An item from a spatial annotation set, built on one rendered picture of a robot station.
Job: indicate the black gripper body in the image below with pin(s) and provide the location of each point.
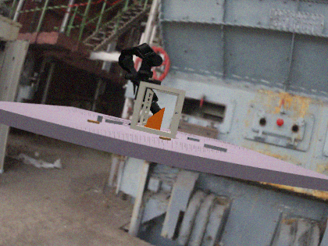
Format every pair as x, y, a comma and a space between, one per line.
130, 76

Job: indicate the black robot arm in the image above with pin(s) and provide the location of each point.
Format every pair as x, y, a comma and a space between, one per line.
150, 59

